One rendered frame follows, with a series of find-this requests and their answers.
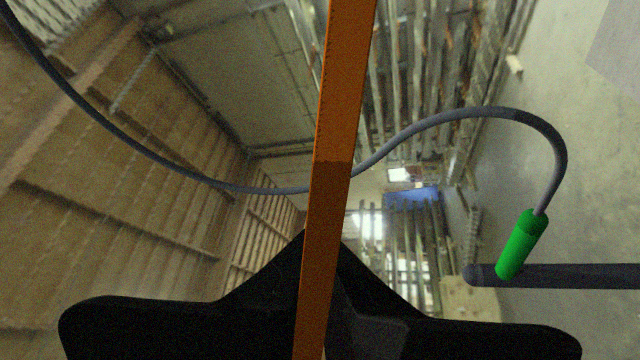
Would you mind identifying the orange long bar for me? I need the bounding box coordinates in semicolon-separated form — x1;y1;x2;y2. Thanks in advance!
292;0;377;360

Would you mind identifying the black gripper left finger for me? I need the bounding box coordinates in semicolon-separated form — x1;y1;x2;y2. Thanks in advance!
58;229;305;360

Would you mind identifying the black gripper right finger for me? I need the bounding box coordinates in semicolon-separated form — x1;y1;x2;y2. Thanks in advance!
324;242;583;360

